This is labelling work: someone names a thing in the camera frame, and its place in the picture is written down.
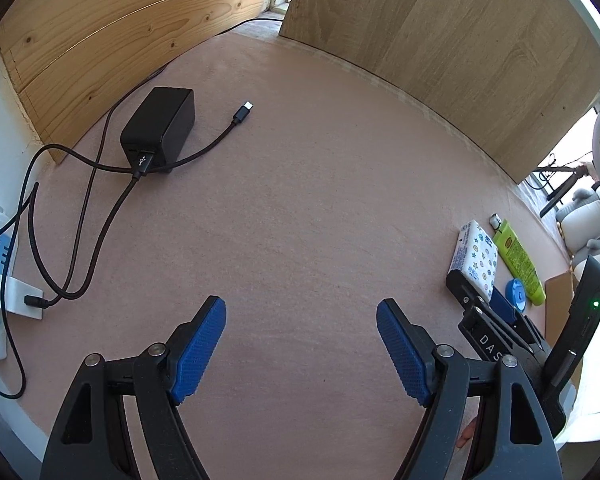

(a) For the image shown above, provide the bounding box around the black power cord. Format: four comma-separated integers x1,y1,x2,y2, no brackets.
0,16,286,401

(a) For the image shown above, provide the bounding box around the black power adapter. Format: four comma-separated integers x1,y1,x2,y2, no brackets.
120,87,196,172

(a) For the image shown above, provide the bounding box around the white plug adapter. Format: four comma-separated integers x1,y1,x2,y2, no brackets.
0,274,43,320

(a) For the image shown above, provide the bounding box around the green tube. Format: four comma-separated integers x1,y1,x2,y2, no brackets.
489,214,546,306

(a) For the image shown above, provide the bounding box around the white tissue pack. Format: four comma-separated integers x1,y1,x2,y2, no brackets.
448,220,498,304

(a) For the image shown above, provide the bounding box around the light wood board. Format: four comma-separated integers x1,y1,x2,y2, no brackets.
280,0,600,181

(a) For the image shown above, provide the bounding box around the large penguin plush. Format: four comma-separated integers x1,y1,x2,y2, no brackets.
556,183,600,255

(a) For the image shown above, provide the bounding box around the black tripod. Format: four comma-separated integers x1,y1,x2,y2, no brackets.
524,153,591,218

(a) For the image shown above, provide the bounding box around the wooden headboard panel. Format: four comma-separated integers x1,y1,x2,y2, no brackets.
0,0,263,148

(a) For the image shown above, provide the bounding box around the blue round case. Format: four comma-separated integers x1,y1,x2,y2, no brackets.
505,278,527,313

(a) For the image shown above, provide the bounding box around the cardboard box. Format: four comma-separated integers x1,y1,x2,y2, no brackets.
543,271,584,391

